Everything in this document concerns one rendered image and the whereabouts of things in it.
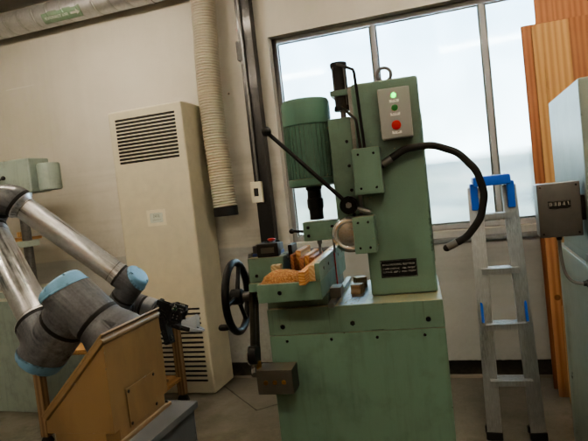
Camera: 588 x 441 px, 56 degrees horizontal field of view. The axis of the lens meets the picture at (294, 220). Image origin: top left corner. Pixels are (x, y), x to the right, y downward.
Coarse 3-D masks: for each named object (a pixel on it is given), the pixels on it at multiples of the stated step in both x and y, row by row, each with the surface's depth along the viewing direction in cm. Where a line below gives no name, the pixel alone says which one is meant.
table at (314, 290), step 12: (336, 264) 207; (324, 276) 180; (252, 288) 200; (264, 288) 177; (276, 288) 176; (288, 288) 175; (300, 288) 174; (312, 288) 173; (324, 288) 178; (264, 300) 177; (276, 300) 176; (288, 300) 175; (300, 300) 175
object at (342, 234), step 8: (352, 216) 187; (336, 224) 187; (344, 224) 187; (352, 224) 186; (336, 232) 187; (344, 232) 187; (352, 232) 186; (336, 240) 187; (344, 240) 187; (352, 240) 187; (344, 248) 187; (352, 248) 186
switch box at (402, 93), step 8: (384, 88) 178; (392, 88) 177; (400, 88) 176; (408, 88) 176; (384, 96) 177; (400, 96) 176; (408, 96) 176; (384, 104) 177; (392, 104) 177; (400, 104) 176; (408, 104) 176; (384, 112) 178; (392, 112) 177; (400, 112) 177; (408, 112) 176; (384, 120) 178; (392, 120) 177; (400, 120) 177; (408, 120) 176; (384, 128) 178; (392, 128) 177; (400, 128) 177; (408, 128) 176; (384, 136) 178; (392, 136) 178; (400, 136) 177; (408, 136) 179
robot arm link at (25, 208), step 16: (0, 192) 196; (16, 192) 197; (0, 208) 197; (16, 208) 197; (32, 208) 199; (32, 224) 199; (48, 224) 199; (64, 224) 201; (64, 240) 199; (80, 240) 201; (80, 256) 200; (96, 256) 200; (112, 256) 204; (96, 272) 202; (112, 272) 201; (128, 272) 201; (144, 272) 207; (128, 288) 201; (144, 288) 206; (128, 304) 204
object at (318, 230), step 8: (304, 224) 200; (312, 224) 199; (320, 224) 199; (328, 224) 198; (304, 232) 200; (312, 232) 200; (320, 232) 199; (328, 232) 198; (304, 240) 200; (312, 240) 200; (320, 240) 199
